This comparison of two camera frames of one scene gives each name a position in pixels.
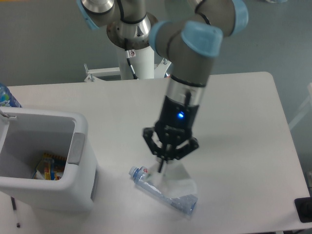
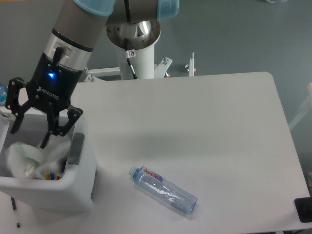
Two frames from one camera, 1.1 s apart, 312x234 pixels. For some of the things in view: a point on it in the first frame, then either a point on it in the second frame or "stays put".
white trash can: x=47 y=161 stays put
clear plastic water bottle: x=185 y=204 stays put
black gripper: x=176 y=121 -> x=51 y=82
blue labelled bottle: x=7 y=99 stays put
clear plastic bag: x=171 y=179 -> x=29 y=162
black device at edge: x=303 y=207 stays put
